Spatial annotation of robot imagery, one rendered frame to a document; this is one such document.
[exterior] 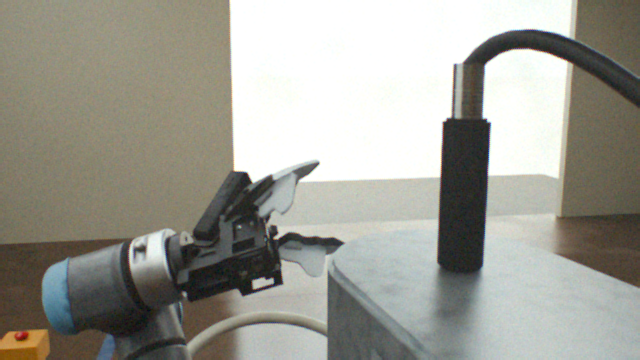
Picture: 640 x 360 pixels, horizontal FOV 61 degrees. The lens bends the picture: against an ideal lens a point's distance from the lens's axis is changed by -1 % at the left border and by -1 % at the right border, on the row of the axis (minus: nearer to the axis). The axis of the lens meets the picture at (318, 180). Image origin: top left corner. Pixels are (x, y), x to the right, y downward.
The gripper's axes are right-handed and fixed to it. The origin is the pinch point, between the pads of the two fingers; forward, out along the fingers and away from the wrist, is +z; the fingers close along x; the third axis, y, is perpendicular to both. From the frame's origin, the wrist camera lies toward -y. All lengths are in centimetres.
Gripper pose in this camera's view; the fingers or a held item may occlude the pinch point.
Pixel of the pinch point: (335, 202)
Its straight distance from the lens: 68.1
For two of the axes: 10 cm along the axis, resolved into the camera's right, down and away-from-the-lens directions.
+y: 1.6, 6.3, -7.6
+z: 9.5, -3.0, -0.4
